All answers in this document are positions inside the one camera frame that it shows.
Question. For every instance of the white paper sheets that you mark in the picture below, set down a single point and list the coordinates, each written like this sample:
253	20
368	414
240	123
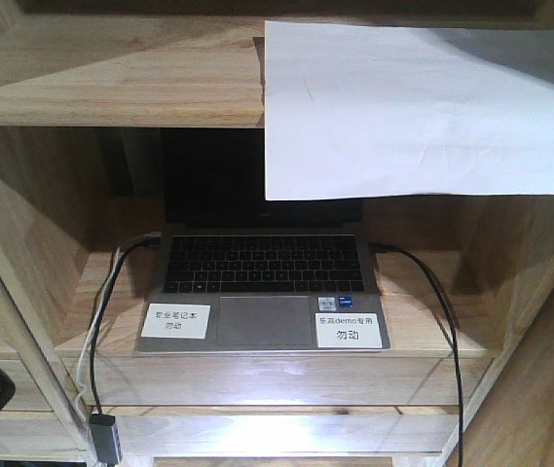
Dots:
360	112

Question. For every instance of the grey usb hub adapter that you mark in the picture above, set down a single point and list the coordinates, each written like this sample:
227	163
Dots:
105	437

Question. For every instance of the white label left palmrest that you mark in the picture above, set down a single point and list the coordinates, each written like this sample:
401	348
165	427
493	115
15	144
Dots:
176	321

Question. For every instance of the white label palmrest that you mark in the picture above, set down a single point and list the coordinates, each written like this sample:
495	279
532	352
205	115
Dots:
348	330
176	321

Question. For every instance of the grey open laptop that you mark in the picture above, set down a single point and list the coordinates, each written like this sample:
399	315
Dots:
264	267

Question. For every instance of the white label right palmrest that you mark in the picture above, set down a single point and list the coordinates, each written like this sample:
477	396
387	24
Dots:
348	330

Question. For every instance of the light wooden shelf unit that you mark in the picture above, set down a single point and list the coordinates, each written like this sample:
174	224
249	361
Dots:
72	74

